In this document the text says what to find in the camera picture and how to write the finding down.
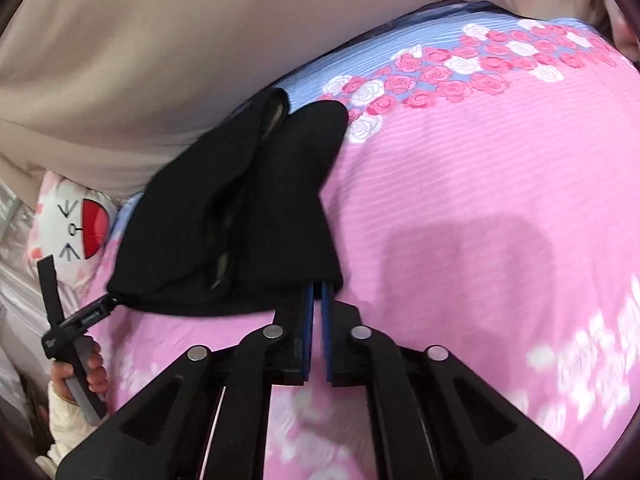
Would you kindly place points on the white cartoon face pillow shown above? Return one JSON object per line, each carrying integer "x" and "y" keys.
{"x": 72, "y": 225}

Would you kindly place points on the pink rose bed sheet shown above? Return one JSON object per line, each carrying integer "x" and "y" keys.
{"x": 486, "y": 199}

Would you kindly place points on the black pants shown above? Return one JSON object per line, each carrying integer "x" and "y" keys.
{"x": 235, "y": 223}

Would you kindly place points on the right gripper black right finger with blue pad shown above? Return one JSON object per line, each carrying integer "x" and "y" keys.
{"x": 431, "y": 416}

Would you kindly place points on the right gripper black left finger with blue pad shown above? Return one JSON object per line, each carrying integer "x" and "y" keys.
{"x": 205, "y": 416}

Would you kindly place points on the silver satin drape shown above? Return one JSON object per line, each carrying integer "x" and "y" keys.
{"x": 23, "y": 320}

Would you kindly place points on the cream jacket sleeve forearm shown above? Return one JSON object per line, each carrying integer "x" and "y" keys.
{"x": 68, "y": 428}

